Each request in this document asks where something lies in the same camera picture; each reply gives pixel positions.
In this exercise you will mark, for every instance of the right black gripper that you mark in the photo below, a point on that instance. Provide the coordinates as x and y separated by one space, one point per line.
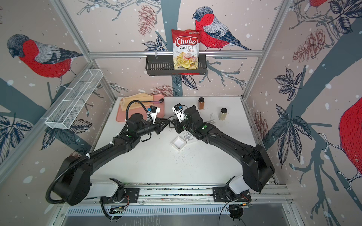
177 127

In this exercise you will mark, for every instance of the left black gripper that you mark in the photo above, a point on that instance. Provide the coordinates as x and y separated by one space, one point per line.
159 123

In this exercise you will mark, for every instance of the white gift box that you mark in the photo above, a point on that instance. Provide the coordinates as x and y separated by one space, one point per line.
189 138

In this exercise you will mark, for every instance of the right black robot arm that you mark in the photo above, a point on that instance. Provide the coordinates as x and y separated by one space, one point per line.
255 161

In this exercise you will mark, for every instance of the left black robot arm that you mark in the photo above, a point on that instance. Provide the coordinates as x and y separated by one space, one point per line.
73 184

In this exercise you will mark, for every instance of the iridescent black spoon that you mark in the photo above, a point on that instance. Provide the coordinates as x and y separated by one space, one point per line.
156 101

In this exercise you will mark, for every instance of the orange spice jar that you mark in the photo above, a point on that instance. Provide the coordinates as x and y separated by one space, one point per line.
201 103

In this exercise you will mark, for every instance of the beige cloth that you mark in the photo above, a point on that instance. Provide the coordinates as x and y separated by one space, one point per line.
141 97

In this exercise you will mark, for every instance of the pink tray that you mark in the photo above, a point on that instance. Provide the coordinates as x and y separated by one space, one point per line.
136 108

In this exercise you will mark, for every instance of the pale spice jar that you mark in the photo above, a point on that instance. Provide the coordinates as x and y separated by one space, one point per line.
223 114

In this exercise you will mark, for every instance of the Chuba cassava chips bag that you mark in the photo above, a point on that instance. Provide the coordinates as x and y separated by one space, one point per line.
186 49

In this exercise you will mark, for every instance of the white mesh shelf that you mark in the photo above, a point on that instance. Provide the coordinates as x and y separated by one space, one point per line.
71 105

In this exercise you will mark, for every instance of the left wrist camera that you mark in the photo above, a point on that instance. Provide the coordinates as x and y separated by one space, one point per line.
152 113

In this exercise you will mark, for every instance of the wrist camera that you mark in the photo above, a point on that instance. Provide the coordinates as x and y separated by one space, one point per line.
152 113
178 110

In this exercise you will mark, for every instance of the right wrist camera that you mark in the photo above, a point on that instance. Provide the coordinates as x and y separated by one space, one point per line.
178 110

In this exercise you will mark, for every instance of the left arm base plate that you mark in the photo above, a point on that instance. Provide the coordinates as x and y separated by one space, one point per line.
124 196

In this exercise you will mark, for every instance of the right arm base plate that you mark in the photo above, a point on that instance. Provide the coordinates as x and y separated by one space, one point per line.
224 194

